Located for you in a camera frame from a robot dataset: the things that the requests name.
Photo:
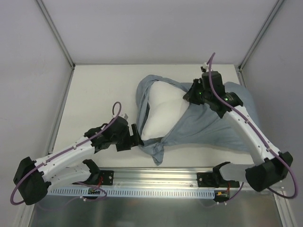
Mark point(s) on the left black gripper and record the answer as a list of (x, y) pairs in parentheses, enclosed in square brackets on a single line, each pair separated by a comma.
[(133, 136)]

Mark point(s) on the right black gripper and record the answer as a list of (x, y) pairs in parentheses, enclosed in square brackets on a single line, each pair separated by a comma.
[(192, 93)]

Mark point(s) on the grey-blue pillowcase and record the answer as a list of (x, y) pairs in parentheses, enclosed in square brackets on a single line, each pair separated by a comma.
[(198, 125)]

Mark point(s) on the white pillow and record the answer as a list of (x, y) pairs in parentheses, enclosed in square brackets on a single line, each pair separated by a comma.
[(167, 106)]

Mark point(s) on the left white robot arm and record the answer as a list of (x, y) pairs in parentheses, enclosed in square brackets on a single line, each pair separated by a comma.
[(81, 151)]

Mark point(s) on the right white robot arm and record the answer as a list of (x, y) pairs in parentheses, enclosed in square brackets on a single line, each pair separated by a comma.
[(270, 164)]

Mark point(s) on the aluminium mounting rail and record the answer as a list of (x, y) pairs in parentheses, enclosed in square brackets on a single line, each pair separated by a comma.
[(151, 178)]

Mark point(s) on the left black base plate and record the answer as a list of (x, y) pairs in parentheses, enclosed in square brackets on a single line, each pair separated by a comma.
[(100, 177)]

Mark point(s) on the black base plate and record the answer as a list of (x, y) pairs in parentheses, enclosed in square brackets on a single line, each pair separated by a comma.
[(210, 179), (100, 177)]

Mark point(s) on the white slotted cable duct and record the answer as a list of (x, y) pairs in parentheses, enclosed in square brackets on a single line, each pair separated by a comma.
[(135, 192)]

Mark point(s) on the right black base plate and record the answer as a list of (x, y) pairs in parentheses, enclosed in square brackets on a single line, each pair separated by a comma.
[(210, 179)]

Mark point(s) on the left aluminium frame post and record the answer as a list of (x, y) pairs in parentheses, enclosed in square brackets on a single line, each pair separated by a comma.
[(46, 15)]

